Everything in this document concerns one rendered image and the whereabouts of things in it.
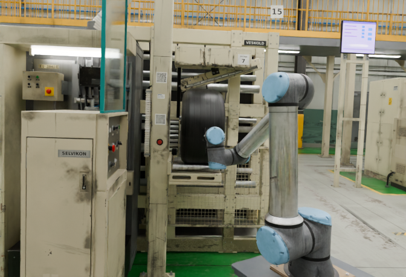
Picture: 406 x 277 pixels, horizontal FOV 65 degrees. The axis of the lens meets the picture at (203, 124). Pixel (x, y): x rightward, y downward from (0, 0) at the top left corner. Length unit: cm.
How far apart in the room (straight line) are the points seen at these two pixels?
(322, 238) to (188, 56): 165
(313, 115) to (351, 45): 643
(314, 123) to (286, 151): 1105
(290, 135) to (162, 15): 140
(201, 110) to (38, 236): 114
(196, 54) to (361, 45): 412
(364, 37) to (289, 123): 508
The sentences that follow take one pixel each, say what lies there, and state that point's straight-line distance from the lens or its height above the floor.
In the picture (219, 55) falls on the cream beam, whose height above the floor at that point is 172.
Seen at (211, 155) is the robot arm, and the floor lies 107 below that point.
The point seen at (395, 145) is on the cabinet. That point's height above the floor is 75.
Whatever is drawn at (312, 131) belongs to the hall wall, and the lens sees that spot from 1228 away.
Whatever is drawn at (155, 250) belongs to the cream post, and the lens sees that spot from 246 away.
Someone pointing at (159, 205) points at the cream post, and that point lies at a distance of 234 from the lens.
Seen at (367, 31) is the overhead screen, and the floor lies 271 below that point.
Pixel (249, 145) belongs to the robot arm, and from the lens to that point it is 159.
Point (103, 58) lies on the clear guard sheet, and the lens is 158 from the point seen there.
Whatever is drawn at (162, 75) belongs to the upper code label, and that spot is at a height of 152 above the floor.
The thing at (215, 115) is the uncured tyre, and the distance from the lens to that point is 206.
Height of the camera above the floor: 131
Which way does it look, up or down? 3 degrees down
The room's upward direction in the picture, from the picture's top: 2 degrees clockwise
